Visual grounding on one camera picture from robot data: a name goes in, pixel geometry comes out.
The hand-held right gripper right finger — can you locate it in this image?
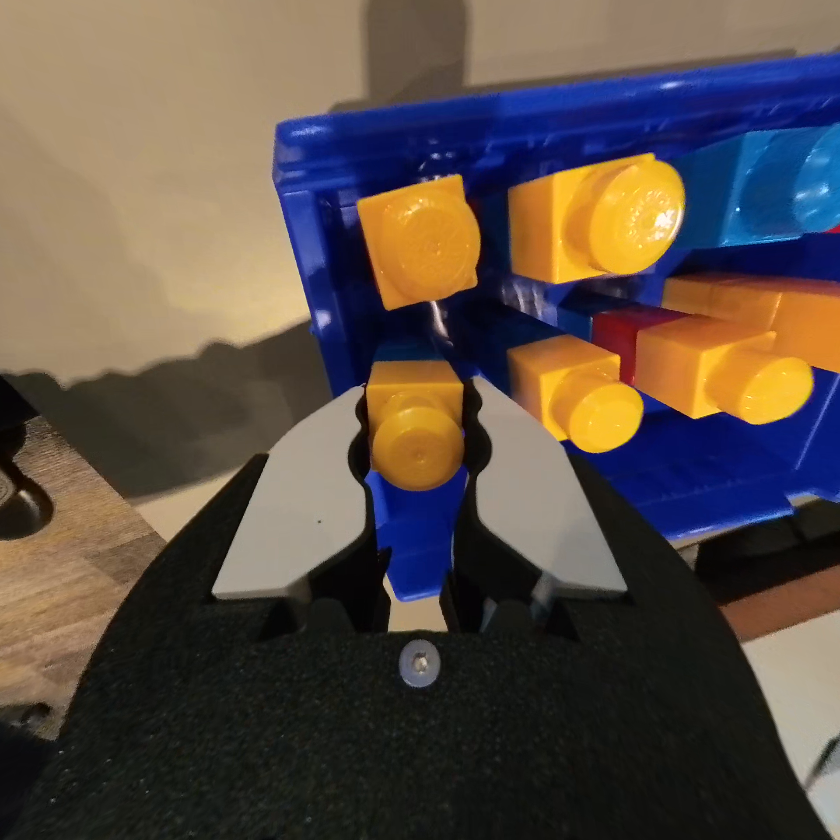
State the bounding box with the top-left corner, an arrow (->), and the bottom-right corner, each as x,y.
457,377 -> 630,599

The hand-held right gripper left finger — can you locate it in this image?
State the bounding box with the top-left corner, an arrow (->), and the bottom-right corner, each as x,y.
210,387 -> 378,602

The yellow mega block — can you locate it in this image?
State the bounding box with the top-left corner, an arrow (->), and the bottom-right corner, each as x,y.
365,360 -> 468,492

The blue plastic bin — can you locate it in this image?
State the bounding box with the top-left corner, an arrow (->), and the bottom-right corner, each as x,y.
274,52 -> 840,601

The cluster of assorted toy blocks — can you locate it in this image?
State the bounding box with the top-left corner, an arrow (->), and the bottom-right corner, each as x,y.
357,125 -> 840,455

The wooden desk with round hole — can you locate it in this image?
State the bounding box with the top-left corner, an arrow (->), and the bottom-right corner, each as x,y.
0,413 -> 168,739

